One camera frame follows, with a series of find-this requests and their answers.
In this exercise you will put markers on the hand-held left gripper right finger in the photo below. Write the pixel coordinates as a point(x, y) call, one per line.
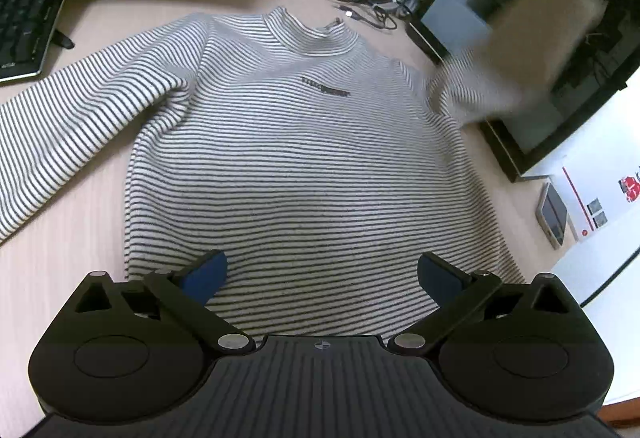
point(437, 275)

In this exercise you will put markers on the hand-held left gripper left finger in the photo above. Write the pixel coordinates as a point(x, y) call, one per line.
point(207, 275)

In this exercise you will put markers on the striped knit sweater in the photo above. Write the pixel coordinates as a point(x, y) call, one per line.
point(300, 167)

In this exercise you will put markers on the silver smartphone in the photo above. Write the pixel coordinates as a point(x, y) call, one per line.
point(552, 215)

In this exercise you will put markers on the black computer case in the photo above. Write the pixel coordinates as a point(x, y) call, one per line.
point(590, 82)

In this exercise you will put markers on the black keyboard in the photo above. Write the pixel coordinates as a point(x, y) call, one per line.
point(25, 22)

